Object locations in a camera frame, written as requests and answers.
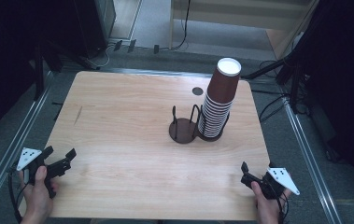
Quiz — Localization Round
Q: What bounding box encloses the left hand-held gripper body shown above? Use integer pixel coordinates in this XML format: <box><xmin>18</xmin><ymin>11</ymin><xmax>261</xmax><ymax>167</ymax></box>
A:
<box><xmin>16</xmin><ymin>147</ymin><xmax>73</xmax><ymax>200</ymax></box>

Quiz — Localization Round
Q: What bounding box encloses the black cabinet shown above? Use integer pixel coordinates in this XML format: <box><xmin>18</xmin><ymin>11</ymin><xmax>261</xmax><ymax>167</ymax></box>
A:
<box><xmin>73</xmin><ymin>0</ymin><xmax>117</xmax><ymax>59</ymax></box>

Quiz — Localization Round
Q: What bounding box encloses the person's left hand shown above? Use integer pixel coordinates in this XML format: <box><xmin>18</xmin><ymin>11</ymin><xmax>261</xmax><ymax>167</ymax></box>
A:
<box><xmin>18</xmin><ymin>165</ymin><xmax>60</xmax><ymax>224</ymax></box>

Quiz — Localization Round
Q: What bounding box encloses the stack of brown paper cups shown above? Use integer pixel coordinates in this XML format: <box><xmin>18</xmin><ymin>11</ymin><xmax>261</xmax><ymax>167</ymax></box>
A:
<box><xmin>197</xmin><ymin>57</ymin><xmax>243</xmax><ymax>139</ymax></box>

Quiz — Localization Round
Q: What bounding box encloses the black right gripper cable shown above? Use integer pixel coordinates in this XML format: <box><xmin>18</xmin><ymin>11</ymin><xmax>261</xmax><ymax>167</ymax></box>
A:
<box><xmin>266</xmin><ymin>181</ymin><xmax>290</xmax><ymax>224</ymax></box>

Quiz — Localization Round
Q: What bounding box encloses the person's right hand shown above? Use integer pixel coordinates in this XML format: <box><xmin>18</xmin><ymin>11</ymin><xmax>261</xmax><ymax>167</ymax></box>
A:
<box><xmin>250</xmin><ymin>181</ymin><xmax>292</xmax><ymax>224</ymax></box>

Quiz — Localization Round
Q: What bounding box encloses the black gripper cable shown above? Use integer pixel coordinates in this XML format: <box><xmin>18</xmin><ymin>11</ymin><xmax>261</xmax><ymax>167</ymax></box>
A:
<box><xmin>266</xmin><ymin>181</ymin><xmax>290</xmax><ymax>224</ymax></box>
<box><xmin>7</xmin><ymin>166</ymin><xmax>29</xmax><ymax>224</ymax></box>

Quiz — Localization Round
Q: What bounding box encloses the white floor cable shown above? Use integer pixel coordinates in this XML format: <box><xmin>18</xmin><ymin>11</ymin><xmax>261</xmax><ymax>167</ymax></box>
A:
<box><xmin>85</xmin><ymin>43</ymin><xmax>117</xmax><ymax>70</ymax></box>

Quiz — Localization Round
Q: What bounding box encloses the dark brown cup holder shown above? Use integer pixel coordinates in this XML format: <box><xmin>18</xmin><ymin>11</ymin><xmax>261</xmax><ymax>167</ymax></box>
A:
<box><xmin>168</xmin><ymin>104</ymin><xmax>231</xmax><ymax>145</ymax></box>

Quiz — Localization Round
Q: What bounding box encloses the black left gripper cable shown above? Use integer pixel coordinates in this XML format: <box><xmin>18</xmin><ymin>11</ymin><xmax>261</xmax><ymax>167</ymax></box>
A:
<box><xmin>7</xmin><ymin>166</ymin><xmax>29</xmax><ymax>224</ymax></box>

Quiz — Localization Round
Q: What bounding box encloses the black hanging cable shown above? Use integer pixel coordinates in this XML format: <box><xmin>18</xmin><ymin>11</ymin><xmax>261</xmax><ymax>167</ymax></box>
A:
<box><xmin>159</xmin><ymin>0</ymin><xmax>192</xmax><ymax>51</ymax></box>

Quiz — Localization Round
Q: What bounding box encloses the black tripod stand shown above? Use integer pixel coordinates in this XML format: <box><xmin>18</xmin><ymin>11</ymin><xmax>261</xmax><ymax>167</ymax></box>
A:
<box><xmin>241</xmin><ymin>46</ymin><xmax>311</xmax><ymax>115</ymax></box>

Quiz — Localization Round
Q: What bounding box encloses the light wooden shelf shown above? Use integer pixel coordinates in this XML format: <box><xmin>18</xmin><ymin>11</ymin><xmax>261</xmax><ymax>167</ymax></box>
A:
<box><xmin>168</xmin><ymin>0</ymin><xmax>319</xmax><ymax>61</ymax></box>

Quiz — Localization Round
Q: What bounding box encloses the black floor cable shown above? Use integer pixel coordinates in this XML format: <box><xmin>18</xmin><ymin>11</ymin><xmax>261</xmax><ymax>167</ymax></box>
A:
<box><xmin>251</xmin><ymin>89</ymin><xmax>290</xmax><ymax>123</ymax></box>

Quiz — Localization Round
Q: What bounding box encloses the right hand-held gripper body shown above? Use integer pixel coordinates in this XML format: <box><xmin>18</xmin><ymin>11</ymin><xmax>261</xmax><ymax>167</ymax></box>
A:
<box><xmin>240</xmin><ymin>167</ymin><xmax>301</xmax><ymax>201</ymax></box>

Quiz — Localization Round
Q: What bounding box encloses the aluminium floor rail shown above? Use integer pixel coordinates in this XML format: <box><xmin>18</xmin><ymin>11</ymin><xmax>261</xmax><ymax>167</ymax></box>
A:
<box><xmin>281</xmin><ymin>96</ymin><xmax>344</xmax><ymax>224</ymax></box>
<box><xmin>0</xmin><ymin>70</ymin><xmax>54</xmax><ymax>216</ymax></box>

